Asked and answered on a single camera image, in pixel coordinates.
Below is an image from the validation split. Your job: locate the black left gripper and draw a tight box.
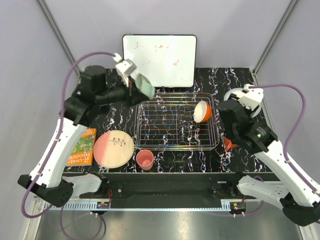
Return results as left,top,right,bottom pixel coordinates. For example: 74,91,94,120
98,73,151,109

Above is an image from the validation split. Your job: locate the green ceramic bowl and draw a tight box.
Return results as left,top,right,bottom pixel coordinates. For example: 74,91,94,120
135,73,156,100

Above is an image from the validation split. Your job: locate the white scalloped plate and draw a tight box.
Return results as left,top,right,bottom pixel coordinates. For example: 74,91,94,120
223,86,264,118

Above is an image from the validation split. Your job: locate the orange and white bowl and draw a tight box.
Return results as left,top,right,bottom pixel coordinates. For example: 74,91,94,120
193,100,212,123

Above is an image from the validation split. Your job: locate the pink and cream plate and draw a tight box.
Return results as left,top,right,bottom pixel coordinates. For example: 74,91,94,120
93,130,135,169

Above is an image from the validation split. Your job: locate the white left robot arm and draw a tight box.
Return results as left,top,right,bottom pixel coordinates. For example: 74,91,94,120
17,65,155,208

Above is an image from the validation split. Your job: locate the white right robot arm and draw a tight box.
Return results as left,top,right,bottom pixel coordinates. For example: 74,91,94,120
218,99,320,227

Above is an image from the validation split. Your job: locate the orange ceramic mug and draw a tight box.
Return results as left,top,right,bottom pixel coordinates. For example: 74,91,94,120
223,137,238,152

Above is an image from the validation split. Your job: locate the white dry-erase board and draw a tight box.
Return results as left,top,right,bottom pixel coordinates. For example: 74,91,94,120
122,34,197,88

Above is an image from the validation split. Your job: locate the pink plastic cup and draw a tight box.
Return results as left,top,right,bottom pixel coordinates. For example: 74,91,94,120
136,149,154,171

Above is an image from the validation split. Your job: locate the orange children's book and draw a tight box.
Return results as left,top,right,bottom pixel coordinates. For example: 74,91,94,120
66,128,97,167

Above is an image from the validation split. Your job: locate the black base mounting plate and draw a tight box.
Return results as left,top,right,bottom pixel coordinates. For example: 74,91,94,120
80,172,245,210

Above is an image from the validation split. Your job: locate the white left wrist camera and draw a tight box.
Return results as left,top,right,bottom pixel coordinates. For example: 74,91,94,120
113,53,138,88

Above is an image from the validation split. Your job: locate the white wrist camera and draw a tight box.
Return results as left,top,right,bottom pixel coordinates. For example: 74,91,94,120
236,84,264,115
113,53,138,88

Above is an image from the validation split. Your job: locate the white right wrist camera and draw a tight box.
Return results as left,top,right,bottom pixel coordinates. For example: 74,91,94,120
236,84,264,115

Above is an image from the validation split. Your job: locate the metal wire dish rack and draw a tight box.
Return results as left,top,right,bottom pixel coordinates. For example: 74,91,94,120
133,92,220,151

